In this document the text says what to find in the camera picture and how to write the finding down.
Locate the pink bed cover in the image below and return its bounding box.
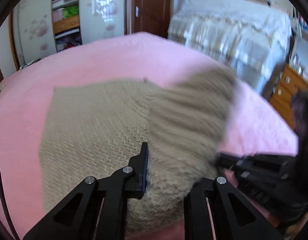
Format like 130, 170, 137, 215
0, 33, 298, 237

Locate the sliding door wardrobe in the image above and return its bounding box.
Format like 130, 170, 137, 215
11, 0, 125, 68

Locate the white lace covered furniture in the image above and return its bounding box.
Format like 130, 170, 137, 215
168, 0, 292, 94

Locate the brown wooden door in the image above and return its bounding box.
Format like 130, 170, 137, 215
125, 0, 174, 38

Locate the wooden drawer chest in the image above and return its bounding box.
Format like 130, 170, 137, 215
270, 64, 308, 129

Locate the beige knit cardigan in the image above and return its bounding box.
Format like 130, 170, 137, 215
39, 67, 238, 237

